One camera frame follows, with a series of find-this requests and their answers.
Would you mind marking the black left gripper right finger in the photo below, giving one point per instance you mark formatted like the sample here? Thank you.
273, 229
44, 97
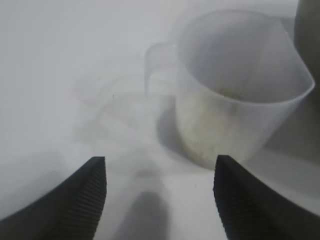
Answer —
250, 207

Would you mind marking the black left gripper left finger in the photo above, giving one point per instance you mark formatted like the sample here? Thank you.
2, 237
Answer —
70, 207

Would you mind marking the white rice grains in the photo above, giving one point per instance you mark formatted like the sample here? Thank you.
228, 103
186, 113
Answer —
207, 125

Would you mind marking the clear plastic measuring cup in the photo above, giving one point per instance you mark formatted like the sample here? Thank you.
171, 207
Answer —
225, 62

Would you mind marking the stainless steel mixing bowl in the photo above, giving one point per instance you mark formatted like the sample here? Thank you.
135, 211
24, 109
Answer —
308, 37

